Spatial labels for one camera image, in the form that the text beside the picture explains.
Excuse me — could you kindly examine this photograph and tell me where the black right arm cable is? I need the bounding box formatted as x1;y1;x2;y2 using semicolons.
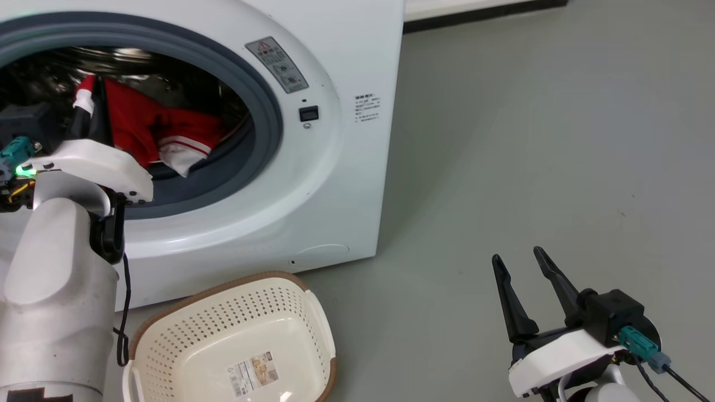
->
630;352;715;402

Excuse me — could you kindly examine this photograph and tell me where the grey warning label sticker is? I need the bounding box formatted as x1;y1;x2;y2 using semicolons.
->
245;36;309;94

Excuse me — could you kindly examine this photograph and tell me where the teal camera connector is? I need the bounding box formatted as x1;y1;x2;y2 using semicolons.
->
0;136;36;175
619;326;672;374

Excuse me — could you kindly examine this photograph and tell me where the grey rubber door seal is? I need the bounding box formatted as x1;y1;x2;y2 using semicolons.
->
0;12;284;221

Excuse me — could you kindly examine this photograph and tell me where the black and white baseboard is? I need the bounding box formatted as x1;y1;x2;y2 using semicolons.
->
403;0;569;34

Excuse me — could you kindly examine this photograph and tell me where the white front-load washing machine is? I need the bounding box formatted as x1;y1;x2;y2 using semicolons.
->
0;0;405;311

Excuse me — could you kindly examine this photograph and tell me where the teal left camera connector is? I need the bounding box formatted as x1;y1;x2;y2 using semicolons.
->
0;136;36;175

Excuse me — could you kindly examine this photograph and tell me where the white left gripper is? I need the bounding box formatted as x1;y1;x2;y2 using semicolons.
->
31;77;154;204

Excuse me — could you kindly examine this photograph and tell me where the printed basket label sticker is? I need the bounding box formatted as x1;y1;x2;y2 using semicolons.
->
226;351;280;399

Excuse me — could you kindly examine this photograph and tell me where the cream perforated laundry basket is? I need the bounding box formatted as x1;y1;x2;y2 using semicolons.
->
122;271;338;402

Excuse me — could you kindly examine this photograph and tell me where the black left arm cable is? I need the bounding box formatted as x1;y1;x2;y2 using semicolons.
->
113;251;133;368

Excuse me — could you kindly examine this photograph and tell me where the teal right camera connector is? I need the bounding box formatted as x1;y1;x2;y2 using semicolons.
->
619;326;672;374

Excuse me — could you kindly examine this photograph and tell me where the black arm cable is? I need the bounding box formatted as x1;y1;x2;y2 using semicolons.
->
630;352;715;402
113;251;133;368

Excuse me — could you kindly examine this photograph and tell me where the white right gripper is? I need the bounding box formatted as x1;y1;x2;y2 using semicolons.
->
491;246;627;398

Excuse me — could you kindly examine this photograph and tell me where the red and white garment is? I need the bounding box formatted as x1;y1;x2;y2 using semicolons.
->
73;74;227;178

